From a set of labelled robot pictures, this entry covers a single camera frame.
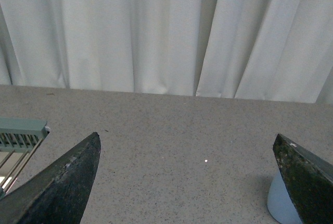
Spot light blue plastic cup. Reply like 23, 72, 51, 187
267, 171, 302, 224

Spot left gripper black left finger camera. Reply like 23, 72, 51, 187
1, 132, 101, 223

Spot green plastic dish rack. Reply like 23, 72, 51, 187
1, 117, 50, 198

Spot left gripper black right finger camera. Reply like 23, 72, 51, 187
273, 134, 332, 223

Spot white pleated curtain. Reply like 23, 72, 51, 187
1, 0, 332, 103

